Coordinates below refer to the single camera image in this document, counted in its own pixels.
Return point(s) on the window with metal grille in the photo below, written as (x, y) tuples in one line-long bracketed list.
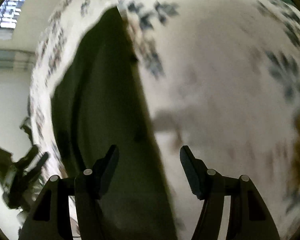
[(10, 11)]

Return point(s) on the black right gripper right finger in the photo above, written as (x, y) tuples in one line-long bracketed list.
[(249, 216)]

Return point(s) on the green curtain left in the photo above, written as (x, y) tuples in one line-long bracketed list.
[(17, 59)]

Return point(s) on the floral bed blanket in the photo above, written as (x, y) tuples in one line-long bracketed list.
[(220, 76)]

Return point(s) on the black striped sweater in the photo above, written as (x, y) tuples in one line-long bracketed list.
[(97, 104)]

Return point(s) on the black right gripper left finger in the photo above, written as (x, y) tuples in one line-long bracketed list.
[(49, 217)]

